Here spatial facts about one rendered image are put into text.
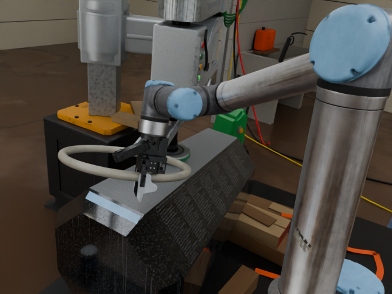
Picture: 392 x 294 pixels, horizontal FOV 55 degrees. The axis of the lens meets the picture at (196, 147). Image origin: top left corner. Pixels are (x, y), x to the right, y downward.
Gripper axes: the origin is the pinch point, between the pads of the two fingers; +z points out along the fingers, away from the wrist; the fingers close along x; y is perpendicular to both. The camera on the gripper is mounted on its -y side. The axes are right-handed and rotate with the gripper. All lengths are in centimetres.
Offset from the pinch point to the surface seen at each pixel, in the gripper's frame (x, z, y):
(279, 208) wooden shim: 130, 41, 146
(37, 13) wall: 716, -145, -79
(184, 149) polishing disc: 83, -5, 43
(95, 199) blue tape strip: 56, 19, -5
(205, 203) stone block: 58, 18, 50
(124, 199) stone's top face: 49, 17, 7
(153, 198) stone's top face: 48, 15, 19
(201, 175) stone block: 68, 6, 50
